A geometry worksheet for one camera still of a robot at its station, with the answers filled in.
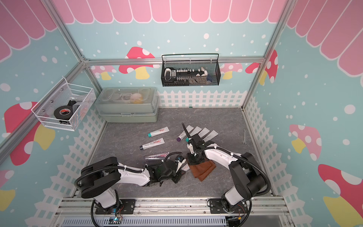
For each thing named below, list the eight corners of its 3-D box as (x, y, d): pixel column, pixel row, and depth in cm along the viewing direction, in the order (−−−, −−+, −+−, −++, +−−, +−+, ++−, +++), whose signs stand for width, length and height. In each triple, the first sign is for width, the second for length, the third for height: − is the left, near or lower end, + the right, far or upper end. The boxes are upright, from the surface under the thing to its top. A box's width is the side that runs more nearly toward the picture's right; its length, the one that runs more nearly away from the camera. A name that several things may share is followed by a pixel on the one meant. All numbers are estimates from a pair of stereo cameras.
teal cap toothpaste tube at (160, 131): (148, 138, 104) (148, 137, 102) (147, 135, 105) (146, 133, 104) (169, 131, 108) (169, 129, 106) (168, 128, 110) (167, 126, 108)
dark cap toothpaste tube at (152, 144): (140, 150, 98) (139, 148, 95) (140, 147, 99) (139, 144, 97) (164, 143, 101) (164, 140, 99) (163, 139, 103) (163, 137, 101)
